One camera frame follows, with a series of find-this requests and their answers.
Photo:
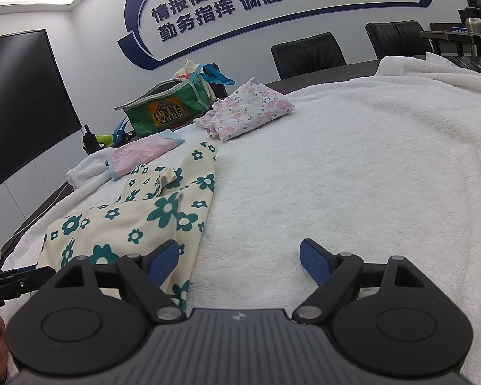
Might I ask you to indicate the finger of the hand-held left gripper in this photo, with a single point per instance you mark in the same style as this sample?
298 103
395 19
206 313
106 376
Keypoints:
18 280

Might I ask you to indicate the steel thermos bottle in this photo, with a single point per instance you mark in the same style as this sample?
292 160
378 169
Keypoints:
475 22

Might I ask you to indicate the blue wall sign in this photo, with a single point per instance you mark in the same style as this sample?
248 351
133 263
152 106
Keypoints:
208 4

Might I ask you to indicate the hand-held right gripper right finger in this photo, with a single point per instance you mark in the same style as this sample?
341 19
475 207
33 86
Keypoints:
316 261

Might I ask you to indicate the folded pink floral garment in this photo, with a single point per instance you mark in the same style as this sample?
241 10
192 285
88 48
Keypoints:
244 112

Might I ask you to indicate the black metal rack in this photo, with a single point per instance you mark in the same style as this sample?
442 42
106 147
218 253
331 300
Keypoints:
461 40

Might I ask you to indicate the black walkie-talkie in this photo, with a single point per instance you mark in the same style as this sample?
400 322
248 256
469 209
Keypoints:
90 142

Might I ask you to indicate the cream green floral garment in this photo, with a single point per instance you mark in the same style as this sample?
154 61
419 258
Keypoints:
164 212

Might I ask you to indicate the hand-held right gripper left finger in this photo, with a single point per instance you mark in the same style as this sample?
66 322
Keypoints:
162 264

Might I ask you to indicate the yellow-green small item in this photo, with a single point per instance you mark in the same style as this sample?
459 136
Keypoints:
104 140

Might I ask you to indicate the large black screen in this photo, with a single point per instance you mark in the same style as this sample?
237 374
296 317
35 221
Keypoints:
24 100

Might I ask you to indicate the green zip bag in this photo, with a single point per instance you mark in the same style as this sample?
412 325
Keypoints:
160 108

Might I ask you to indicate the folded pink cloth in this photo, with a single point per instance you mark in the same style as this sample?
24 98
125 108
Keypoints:
140 154

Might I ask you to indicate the white towel blanket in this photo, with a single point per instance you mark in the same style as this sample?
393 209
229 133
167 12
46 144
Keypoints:
344 176

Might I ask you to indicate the black office chair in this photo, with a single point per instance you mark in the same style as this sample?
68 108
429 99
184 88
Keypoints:
308 54
395 40

